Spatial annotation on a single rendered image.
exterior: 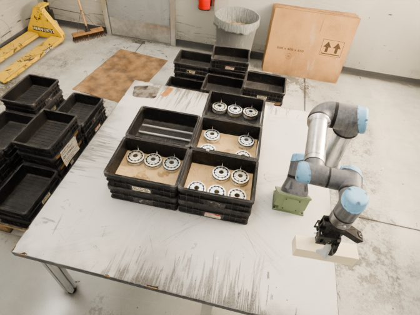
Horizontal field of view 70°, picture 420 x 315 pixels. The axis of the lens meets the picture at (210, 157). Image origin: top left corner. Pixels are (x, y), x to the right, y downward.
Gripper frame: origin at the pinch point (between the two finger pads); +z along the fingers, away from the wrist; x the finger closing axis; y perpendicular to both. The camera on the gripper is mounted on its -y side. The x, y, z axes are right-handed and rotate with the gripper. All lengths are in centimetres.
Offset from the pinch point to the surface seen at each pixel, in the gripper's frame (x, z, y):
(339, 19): -328, 32, -65
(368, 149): -186, 108, -104
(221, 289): 9, 38, 37
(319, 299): 5.6, 37.9, -9.7
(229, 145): -75, 25, 43
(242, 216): -28, 30, 31
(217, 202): -28, 21, 45
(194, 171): -49, 25, 61
